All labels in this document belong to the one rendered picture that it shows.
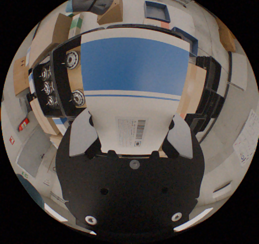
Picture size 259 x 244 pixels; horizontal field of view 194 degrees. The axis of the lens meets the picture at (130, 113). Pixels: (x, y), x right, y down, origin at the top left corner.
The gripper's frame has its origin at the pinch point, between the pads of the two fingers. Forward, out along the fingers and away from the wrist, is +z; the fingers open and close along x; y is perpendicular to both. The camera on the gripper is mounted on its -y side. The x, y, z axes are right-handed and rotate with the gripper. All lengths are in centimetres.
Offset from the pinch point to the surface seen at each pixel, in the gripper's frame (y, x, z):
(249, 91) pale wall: -64, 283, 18
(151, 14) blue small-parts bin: -51, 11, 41
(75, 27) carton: -42, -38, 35
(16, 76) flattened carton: -69, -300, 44
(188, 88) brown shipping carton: -1.4, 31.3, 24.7
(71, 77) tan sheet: -4.2, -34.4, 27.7
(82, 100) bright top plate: 9.6, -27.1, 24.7
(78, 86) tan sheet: 1.6, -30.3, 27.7
